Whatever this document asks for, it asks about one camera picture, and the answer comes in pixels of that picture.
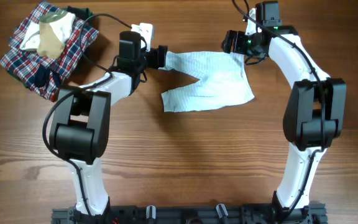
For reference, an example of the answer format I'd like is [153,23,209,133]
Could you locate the navy blue sock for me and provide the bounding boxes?
[34,65,62,88]

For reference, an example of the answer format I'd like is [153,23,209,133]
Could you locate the light blue striped shorts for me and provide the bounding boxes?
[161,51,254,113]

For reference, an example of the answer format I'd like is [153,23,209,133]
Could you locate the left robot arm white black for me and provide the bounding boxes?
[43,31,168,222]

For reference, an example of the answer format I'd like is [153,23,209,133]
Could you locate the tan sock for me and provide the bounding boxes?
[37,23,65,59]

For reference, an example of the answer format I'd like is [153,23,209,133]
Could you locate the dark green folded garment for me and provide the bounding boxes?
[62,6,93,22]

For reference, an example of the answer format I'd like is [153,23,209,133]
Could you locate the red blue plaid shirt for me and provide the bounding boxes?
[0,1,99,101]

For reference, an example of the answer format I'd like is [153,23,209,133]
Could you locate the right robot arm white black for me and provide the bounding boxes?
[221,1,347,222]

